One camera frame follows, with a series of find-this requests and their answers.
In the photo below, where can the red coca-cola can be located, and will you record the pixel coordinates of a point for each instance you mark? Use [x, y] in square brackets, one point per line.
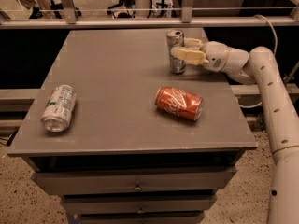
[180, 103]

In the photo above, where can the white green soda can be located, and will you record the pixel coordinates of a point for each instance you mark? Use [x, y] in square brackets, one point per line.
[59, 108]

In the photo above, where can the black office chair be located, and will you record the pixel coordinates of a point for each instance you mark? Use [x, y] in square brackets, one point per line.
[123, 0]

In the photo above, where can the metal railing frame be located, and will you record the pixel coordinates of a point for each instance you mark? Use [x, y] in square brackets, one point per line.
[96, 14]

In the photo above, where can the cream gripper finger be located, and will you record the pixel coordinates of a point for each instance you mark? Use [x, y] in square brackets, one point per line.
[191, 55]
[193, 42]

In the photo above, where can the grey drawer cabinet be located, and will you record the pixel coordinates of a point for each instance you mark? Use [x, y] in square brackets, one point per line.
[123, 160]

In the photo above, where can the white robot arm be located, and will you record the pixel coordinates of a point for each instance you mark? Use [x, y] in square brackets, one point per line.
[260, 67]

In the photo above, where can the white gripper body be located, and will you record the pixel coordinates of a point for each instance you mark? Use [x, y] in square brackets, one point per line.
[216, 55]

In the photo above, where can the silver blue redbull can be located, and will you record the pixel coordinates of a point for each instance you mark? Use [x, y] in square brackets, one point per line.
[175, 41]

